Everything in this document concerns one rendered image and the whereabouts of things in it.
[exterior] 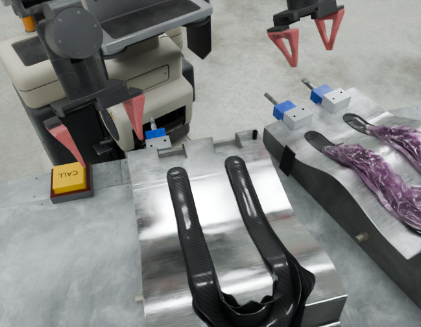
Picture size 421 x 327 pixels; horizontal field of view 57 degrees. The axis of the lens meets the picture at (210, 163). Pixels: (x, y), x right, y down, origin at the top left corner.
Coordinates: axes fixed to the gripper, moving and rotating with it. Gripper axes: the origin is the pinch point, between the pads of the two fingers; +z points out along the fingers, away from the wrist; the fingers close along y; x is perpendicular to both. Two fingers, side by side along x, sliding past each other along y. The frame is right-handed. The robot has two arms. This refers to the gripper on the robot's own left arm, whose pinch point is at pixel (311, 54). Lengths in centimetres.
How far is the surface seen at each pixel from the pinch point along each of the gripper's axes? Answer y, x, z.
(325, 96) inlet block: 5.1, 3.3, 11.2
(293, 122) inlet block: -6.1, 2.0, 12.5
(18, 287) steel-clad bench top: -65, 8, 18
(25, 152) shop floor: -55, 155, 33
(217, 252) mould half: -37.3, -13.8, 17.1
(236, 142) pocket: -18.5, 5.3, 11.8
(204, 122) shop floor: 32, 123, 49
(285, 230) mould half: -26.1, -15.8, 19.1
